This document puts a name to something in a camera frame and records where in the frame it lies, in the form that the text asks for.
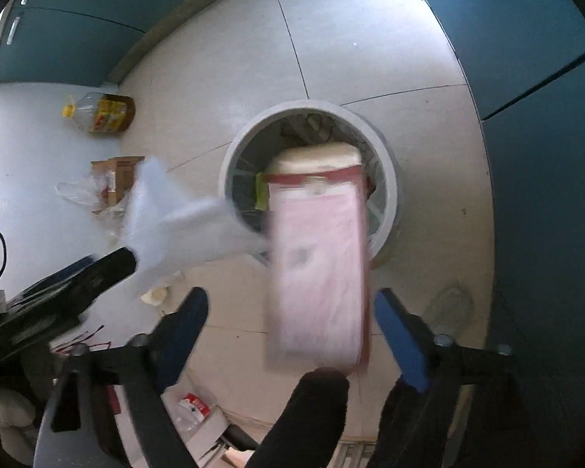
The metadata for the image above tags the person's left leg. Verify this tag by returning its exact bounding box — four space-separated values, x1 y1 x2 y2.
261 367 349 468

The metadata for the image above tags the person's leg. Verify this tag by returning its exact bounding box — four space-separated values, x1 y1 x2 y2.
261 367 349 468
368 380 449 468

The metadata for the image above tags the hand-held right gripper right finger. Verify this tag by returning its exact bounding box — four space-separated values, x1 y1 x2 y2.
370 289 532 468

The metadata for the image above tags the brown cardboard box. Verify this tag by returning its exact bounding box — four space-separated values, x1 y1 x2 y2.
90 156 146 215

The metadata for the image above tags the person's right leg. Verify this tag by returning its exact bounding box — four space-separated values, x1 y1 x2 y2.
368 380 449 468

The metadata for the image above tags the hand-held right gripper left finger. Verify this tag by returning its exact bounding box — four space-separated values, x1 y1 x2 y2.
33 287 210 468

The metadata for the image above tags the blue counter cabinet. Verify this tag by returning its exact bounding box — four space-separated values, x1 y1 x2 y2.
400 0 585 468

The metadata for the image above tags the red and white plastic package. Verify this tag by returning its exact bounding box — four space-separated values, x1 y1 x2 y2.
263 166 374 376

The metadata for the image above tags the white translucent plastic bag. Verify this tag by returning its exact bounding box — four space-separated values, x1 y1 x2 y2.
122 156 274 303

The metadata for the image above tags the person's left forearm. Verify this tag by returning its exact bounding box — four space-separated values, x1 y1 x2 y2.
0 385 40 444

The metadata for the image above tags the green yellow packet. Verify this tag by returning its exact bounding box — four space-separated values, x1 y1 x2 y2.
254 172 271 210

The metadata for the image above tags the cream plastic package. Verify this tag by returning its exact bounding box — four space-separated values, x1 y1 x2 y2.
266 140 364 176

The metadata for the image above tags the yellow cooking oil bottle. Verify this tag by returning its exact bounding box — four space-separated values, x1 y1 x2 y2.
61 92 136 133

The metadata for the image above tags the crumpled clear plastic bag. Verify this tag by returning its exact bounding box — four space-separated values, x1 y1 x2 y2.
56 175 128 235

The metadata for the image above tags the clear bottle with red label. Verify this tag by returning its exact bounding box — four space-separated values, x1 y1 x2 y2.
175 391 220 437

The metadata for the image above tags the white crumpled scrap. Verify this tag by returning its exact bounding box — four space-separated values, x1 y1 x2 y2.
140 283 169 307

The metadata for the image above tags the white round trash can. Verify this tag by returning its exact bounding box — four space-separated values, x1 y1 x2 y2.
218 99 399 269

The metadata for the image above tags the thin red wire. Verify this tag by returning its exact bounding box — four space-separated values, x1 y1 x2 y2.
53 326 113 354

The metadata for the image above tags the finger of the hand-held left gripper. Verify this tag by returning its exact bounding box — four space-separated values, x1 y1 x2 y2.
5 247 138 311
24 253 97 293

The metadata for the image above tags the blue cabinet with silver handles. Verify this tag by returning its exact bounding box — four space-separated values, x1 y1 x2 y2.
0 0 176 89

